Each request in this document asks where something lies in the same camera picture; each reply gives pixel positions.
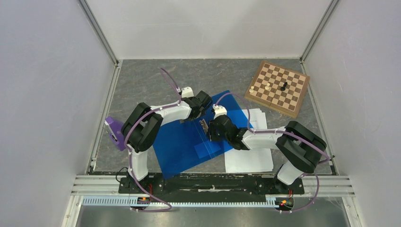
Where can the blue plastic folder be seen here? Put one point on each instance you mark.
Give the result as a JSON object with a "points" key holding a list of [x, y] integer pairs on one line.
{"points": [[181, 146]]}

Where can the white paper sheet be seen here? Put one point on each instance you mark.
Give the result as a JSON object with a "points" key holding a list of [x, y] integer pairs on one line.
{"points": [[250, 161]]}

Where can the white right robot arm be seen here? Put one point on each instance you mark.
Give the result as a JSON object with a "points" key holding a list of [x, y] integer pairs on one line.
{"points": [[303, 149]]}

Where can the purple plastic object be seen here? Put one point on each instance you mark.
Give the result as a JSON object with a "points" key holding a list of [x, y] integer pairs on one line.
{"points": [[114, 127]]}

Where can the aluminium frame post right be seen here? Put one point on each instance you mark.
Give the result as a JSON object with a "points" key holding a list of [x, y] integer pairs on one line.
{"points": [[320, 27]]}

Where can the wooden chessboard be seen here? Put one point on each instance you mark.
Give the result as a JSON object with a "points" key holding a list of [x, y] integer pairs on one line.
{"points": [[286, 102]]}

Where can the aluminium frame post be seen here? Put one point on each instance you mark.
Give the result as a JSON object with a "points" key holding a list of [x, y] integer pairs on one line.
{"points": [[98, 31], [320, 27]]}

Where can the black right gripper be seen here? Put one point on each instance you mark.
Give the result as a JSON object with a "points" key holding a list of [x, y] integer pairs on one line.
{"points": [[212, 136]]}

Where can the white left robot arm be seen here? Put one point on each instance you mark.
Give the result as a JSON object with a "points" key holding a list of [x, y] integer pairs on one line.
{"points": [[142, 126]]}

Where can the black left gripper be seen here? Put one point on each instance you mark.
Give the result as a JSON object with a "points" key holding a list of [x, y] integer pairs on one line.
{"points": [[202, 113]]}

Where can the white slotted cable duct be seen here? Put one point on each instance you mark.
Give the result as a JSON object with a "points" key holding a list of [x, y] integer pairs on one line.
{"points": [[134, 201]]}

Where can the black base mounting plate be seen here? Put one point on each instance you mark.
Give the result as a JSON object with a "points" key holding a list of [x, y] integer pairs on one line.
{"points": [[209, 187]]}

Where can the black chess piece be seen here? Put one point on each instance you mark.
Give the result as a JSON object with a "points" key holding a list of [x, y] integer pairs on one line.
{"points": [[283, 88]]}

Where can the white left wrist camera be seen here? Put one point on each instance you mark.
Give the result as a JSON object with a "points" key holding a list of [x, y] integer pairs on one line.
{"points": [[185, 92]]}

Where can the aluminium frame post left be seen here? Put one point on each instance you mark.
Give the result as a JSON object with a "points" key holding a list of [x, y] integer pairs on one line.
{"points": [[98, 31]]}

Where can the metal folder clip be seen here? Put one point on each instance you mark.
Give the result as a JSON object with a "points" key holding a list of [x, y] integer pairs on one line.
{"points": [[204, 126]]}

